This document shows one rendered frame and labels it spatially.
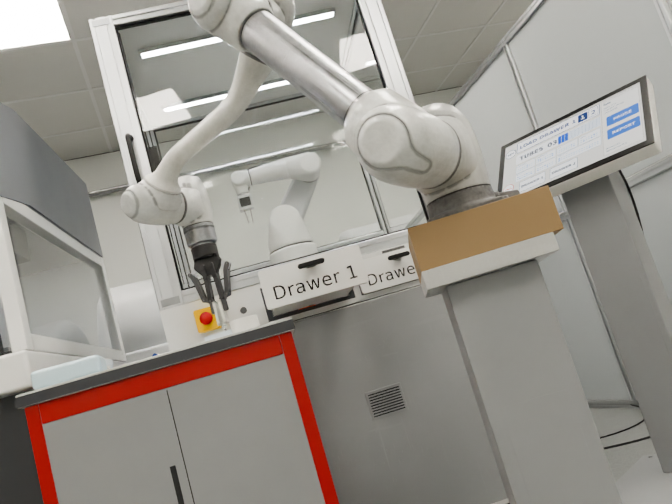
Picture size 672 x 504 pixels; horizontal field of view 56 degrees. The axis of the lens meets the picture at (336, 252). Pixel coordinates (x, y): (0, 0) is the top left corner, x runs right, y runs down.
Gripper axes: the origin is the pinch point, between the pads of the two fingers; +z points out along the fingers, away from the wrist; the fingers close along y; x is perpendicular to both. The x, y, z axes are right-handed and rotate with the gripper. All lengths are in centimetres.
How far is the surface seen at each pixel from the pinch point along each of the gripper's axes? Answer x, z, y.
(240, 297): -22.5, -5.7, -0.1
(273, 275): 7.2, -4.4, -19.5
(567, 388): 38, 41, -79
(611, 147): -18, -14, -122
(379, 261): -33, -5, -46
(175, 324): -16.8, -2.9, 20.9
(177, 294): -17.5, -12.0, 18.2
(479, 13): -288, -195, -157
